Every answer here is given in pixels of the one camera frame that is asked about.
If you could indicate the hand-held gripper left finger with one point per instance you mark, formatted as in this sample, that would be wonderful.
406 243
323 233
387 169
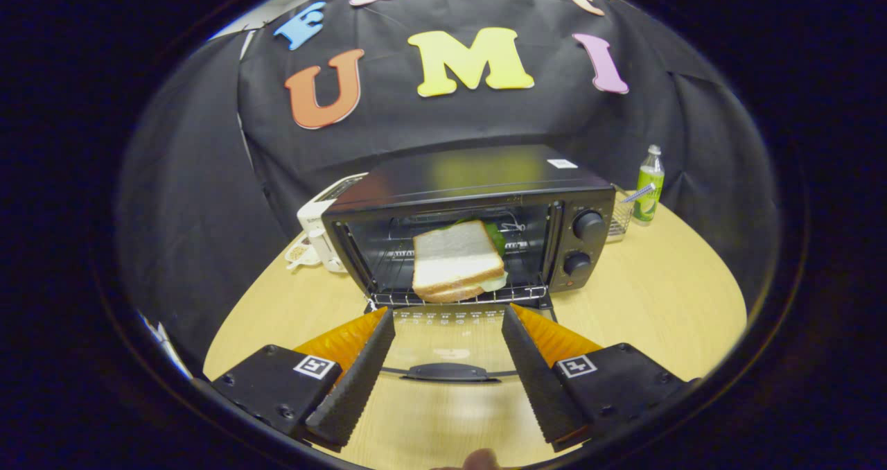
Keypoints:
357 380

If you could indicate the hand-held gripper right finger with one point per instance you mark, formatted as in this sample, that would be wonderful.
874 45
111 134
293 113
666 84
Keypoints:
540 380

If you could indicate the white bread sandwich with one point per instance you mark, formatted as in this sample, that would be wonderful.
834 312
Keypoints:
454 251

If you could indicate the black toaster oven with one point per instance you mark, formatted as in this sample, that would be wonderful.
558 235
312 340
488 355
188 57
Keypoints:
471 172

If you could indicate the white toaster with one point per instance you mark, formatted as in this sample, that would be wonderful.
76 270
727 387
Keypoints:
315 220

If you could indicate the blue striped pen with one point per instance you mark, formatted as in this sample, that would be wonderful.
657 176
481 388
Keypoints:
639 193

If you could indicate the green label plastic bottle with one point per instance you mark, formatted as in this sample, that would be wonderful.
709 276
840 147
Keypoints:
650 186

